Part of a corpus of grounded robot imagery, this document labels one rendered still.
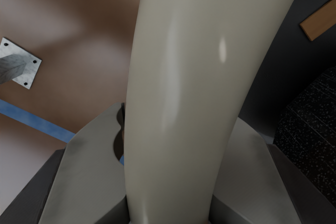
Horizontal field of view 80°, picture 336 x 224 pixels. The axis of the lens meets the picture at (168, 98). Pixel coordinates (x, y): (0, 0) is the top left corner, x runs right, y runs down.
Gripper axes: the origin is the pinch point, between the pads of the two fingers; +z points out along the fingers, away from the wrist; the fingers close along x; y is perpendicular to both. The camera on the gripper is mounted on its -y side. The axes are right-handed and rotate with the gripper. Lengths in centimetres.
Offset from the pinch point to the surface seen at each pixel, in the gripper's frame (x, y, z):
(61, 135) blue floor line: -63, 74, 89
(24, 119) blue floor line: -83, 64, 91
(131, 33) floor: -15, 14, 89
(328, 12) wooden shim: 72, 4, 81
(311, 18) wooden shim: 66, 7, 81
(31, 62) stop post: -67, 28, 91
